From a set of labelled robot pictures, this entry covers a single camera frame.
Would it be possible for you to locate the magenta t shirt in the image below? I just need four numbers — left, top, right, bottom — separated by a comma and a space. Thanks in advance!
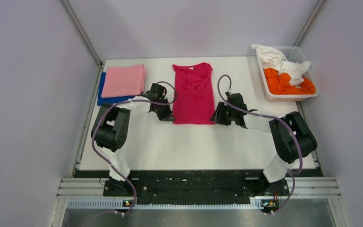
173, 62, 215, 125

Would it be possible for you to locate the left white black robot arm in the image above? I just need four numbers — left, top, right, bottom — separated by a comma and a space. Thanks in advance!
91, 81, 177, 195

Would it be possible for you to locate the white plastic basket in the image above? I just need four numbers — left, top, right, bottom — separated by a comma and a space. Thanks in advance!
251, 44, 319, 102

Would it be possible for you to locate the aluminium frame rail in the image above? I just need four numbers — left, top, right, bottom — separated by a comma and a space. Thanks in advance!
57, 177, 341, 210

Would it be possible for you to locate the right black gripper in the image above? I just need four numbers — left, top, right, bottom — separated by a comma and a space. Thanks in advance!
209, 102, 236, 126

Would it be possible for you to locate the folded pink t shirt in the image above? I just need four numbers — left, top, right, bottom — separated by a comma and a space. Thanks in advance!
101, 64, 147, 98

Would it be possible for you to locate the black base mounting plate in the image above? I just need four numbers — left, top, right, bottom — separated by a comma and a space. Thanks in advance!
103, 170, 289, 205

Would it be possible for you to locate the folded blue t shirt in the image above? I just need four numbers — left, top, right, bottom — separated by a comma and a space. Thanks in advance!
97, 72, 137, 106

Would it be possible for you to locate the crumpled white t shirt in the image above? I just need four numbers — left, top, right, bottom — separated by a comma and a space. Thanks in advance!
251, 44, 311, 86

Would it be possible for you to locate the crumpled orange t shirt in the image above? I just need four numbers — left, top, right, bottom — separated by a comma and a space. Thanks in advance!
263, 68, 316, 95

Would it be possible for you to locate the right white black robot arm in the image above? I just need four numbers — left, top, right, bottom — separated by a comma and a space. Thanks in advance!
210, 93, 318, 195

